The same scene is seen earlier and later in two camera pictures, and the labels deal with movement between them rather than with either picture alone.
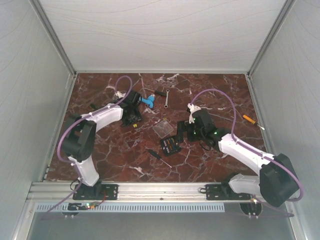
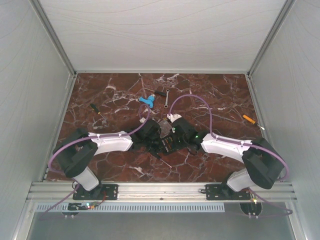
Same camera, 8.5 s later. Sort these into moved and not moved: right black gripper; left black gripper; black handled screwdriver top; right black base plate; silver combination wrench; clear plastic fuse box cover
Moved: left black gripper; right black gripper
Not moved: right black base plate; clear plastic fuse box cover; black handled screwdriver top; silver combination wrench
